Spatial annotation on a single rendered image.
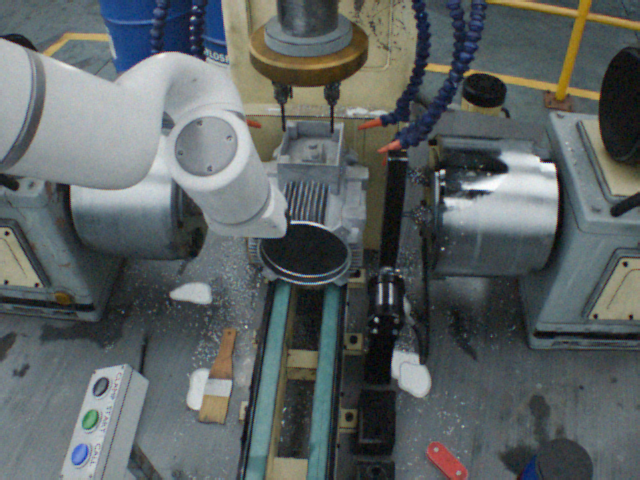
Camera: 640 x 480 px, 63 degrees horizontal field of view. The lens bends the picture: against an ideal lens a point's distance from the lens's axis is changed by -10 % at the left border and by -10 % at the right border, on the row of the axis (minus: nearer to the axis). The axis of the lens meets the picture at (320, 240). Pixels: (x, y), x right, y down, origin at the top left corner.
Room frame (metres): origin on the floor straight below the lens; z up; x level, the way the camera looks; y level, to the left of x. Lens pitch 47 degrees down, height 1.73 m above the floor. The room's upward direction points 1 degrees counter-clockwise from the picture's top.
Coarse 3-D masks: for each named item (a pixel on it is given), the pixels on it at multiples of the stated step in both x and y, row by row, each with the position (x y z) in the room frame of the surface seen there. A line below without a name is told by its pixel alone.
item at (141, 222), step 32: (160, 160) 0.72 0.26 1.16; (96, 192) 0.68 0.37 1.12; (128, 192) 0.68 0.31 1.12; (160, 192) 0.67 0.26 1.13; (96, 224) 0.65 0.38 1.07; (128, 224) 0.65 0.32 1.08; (160, 224) 0.64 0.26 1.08; (192, 224) 0.70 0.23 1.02; (128, 256) 0.66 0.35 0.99; (160, 256) 0.65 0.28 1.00; (192, 256) 0.67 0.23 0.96
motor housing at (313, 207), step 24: (288, 192) 0.70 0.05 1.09; (312, 192) 0.68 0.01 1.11; (360, 192) 0.72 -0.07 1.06; (312, 216) 0.64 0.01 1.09; (336, 216) 0.65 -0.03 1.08; (264, 240) 0.67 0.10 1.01; (288, 240) 0.72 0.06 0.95; (312, 240) 0.73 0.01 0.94; (336, 240) 0.71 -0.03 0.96; (360, 240) 0.64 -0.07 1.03; (264, 264) 0.63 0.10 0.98; (288, 264) 0.66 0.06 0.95; (312, 264) 0.67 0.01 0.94; (336, 264) 0.65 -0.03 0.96
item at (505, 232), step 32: (448, 160) 0.69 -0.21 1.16; (480, 160) 0.69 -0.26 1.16; (512, 160) 0.69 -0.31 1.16; (544, 160) 0.70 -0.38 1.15; (448, 192) 0.64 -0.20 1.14; (480, 192) 0.64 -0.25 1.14; (512, 192) 0.63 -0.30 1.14; (544, 192) 0.64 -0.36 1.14; (416, 224) 0.66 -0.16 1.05; (448, 224) 0.61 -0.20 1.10; (480, 224) 0.60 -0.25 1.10; (512, 224) 0.60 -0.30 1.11; (544, 224) 0.60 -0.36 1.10; (448, 256) 0.59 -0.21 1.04; (480, 256) 0.59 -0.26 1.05; (512, 256) 0.58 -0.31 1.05; (544, 256) 0.59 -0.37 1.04
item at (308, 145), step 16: (288, 128) 0.81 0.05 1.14; (304, 128) 0.82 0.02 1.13; (320, 128) 0.82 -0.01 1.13; (336, 128) 0.80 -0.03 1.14; (288, 144) 0.80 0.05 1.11; (304, 144) 0.80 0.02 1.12; (320, 144) 0.78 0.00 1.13; (336, 144) 0.79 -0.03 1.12; (288, 160) 0.72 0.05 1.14; (304, 160) 0.74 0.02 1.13; (320, 160) 0.74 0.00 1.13; (336, 160) 0.71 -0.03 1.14; (288, 176) 0.71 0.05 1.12; (304, 176) 0.71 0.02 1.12; (320, 176) 0.70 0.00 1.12; (336, 176) 0.70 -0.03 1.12; (336, 192) 0.70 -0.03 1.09
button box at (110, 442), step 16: (112, 368) 0.38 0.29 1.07; (128, 368) 0.38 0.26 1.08; (112, 384) 0.35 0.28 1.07; (128, 384) 0.35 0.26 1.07; (144, 384) 0.37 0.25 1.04; (96, 400) 0.33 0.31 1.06; (112, 400) 0.32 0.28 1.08; (128, 400) 0.33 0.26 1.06; (80, 416) 0.31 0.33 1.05; (112, 416) 0.30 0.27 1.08; (128, 416) 0.31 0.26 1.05; (80, 432) 0.29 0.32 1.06; (96, 432) 0.28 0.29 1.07; (112, 432) 0.28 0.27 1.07; (128, 432) 0.29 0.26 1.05; (96, 448) 0.26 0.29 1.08; (112, 448) 0.26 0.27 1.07; (128, 448) 0.27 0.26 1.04; (64, 464) 0.24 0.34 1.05; (96, 464) 0.23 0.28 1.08; (112, 464) 0.24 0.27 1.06
